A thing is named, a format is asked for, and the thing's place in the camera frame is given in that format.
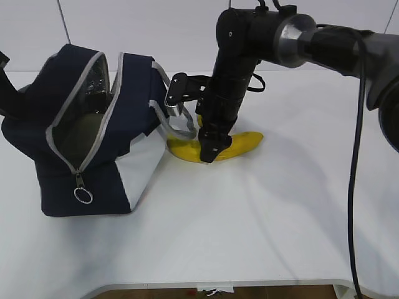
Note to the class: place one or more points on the yellow pear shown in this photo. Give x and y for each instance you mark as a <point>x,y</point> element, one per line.
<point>199,121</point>

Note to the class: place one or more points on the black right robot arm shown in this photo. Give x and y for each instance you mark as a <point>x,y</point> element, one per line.
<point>284,37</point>

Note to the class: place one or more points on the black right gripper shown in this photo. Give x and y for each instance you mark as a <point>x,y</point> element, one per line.
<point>218,107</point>

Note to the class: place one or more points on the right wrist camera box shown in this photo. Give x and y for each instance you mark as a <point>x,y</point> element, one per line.
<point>174,96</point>

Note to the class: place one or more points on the navy blue lunch bag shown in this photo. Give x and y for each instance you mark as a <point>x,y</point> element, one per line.
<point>129,144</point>

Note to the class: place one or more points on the yellow banana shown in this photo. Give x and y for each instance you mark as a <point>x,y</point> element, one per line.
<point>189,150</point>

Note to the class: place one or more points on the glass container green lid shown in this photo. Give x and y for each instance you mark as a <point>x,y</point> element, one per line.
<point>80,138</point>

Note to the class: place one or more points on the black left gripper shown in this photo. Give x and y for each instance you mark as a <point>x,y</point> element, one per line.
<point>10,97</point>

